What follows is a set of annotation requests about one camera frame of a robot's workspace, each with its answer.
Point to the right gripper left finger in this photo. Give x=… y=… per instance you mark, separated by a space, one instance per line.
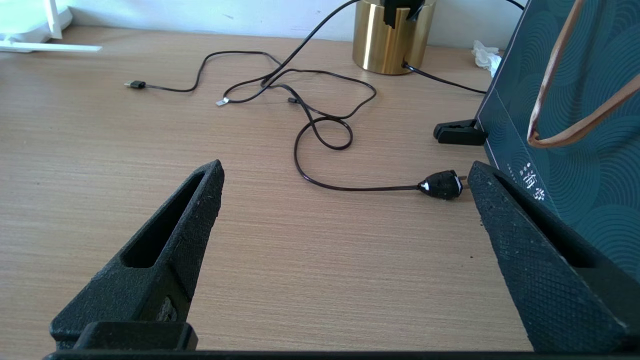
x=150 y=280

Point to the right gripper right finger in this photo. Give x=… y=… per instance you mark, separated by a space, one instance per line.
x=550 y=285

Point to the white wifi router with antennas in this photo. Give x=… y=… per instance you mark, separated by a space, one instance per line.
x=30 y=25

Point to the dark monitor screen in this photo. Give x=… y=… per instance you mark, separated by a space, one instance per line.
x=590 y=200

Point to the black plastic clip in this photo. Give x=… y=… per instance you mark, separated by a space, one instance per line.
x=457 y=133

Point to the crumpled white tissue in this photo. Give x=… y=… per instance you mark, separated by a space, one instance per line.
x=485 y=56

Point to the brass desk lamp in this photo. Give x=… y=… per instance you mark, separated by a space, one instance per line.
x=385 y=50

